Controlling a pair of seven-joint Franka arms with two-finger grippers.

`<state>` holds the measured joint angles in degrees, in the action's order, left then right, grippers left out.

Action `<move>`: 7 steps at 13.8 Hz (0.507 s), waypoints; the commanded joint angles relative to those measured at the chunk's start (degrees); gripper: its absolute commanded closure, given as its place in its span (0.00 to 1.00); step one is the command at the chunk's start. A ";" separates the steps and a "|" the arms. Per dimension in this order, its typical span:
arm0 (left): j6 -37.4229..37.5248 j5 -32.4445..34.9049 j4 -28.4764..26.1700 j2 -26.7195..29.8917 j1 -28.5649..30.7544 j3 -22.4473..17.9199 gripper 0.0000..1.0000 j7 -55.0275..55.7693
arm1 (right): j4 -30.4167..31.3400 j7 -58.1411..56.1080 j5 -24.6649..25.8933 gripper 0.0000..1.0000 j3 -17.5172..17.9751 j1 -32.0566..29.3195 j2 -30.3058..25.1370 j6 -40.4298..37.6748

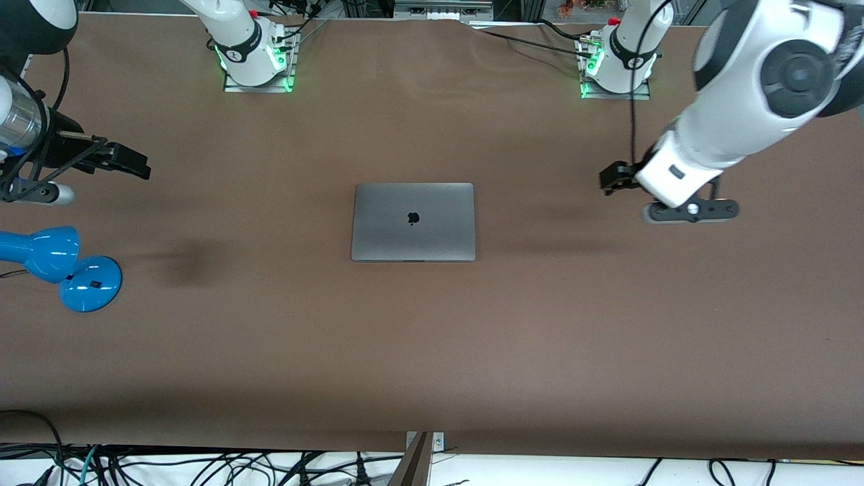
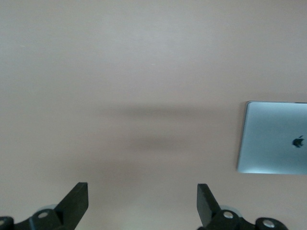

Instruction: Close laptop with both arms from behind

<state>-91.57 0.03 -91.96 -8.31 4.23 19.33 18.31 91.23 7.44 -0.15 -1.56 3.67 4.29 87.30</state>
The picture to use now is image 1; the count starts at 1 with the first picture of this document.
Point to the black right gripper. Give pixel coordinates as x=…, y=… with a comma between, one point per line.
x=66, y=135

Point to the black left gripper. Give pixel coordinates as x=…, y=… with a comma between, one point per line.
x=619, y=176

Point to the grey open-lid laptop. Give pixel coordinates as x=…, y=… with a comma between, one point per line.
x=413, y=229

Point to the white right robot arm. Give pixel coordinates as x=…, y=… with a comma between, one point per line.
x=243, y=54

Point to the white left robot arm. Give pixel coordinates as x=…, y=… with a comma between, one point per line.
x=729, y=115

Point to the blue desk lamp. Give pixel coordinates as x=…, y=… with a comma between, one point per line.
x=88, y=287

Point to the small orange green objects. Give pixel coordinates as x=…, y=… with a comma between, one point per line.
x=567, y=5

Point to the grey power strip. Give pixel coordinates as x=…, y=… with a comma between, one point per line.
x=439, y=10

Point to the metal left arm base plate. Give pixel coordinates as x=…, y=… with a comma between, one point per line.
x=614, y=96

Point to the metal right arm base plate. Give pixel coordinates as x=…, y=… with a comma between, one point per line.
x=260, y=88

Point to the aluminium frame profile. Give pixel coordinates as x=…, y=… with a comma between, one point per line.
x=28, y=64

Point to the small metal mount bracket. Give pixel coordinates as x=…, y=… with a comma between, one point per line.
x=439, y=442

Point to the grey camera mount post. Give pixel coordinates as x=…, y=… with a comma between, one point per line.
x=415, y=466

